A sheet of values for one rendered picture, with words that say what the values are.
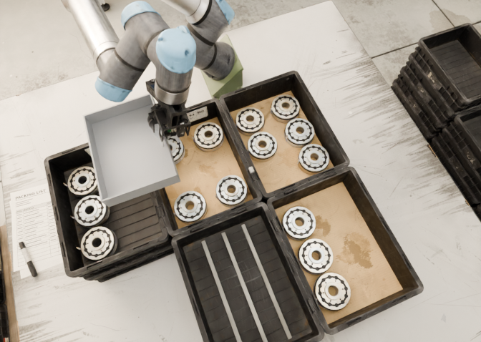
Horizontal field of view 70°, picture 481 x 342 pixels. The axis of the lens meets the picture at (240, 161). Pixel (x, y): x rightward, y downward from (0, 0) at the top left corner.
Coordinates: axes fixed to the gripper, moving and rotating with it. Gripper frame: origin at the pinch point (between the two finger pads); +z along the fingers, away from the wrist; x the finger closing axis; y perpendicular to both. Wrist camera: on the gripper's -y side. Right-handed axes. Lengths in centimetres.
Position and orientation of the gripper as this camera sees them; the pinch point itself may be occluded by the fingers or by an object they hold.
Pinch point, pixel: (164, 134)
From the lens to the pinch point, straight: 98.2
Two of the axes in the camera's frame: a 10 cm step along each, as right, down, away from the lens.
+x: 8.8, -2.5, 4.0
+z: -2.4, 4.9, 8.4
